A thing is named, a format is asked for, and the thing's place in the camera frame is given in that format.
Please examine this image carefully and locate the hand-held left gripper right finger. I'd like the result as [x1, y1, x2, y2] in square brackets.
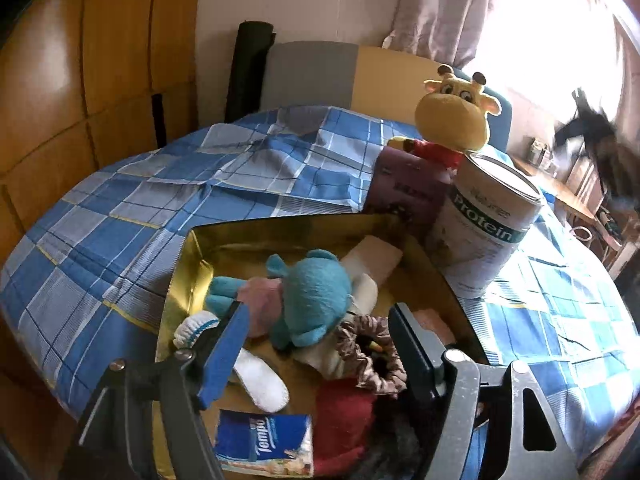
[387, 302, 583, 480]

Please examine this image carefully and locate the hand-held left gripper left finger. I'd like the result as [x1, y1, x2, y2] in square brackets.
[72, 302, 253, 480]

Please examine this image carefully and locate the white striped sock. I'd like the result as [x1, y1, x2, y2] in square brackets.
[172, 310, 291, 411]

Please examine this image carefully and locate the brown scrunchie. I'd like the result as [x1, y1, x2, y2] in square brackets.
[334, 315, 408, 398]

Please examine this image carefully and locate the blue tissue pack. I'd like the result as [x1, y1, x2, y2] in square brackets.
[214, 409, 315, 478]

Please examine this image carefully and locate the red plush item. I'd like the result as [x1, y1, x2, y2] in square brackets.
[312, 379, 381, 468]

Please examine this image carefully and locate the blue plush toy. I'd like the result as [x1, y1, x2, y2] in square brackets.
[205, 249, 353, 351]

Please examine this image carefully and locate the gold tin box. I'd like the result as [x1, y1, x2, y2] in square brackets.
[155, 212, 491, 478]

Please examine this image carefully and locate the wooden desk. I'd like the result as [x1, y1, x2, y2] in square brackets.
[510, 152, 601, 221]

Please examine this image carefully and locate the dark fuzzy cloth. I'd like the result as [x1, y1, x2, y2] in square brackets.
[367, 400, 426, 480]

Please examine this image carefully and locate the window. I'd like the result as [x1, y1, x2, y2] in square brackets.
[465, 0, 626, 126]

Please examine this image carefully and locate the white protein powder can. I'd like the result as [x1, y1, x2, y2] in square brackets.
[425, 152, 548, 301]

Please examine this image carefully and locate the yellow giraffe plush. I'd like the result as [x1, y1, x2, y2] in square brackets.
[387, 64, 502, 171]

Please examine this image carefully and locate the purple cardboard box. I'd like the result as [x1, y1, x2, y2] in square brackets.
[364, 147, 453, 231]

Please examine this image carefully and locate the patterned curtain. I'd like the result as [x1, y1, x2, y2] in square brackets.
[382, 0, 501, 68]

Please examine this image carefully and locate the black rolled mat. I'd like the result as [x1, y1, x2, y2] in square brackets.
[223, 21, 277, 123]

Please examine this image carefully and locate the grey yellow blue headboard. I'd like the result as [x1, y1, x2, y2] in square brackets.
[260, 41, 513, 151]

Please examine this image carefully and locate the wooden wardrobe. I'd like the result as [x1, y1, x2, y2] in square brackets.
[0, 0, 203, 281]

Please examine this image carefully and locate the black wardrobe handle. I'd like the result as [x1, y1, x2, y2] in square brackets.
[150, 92, 166, 149]

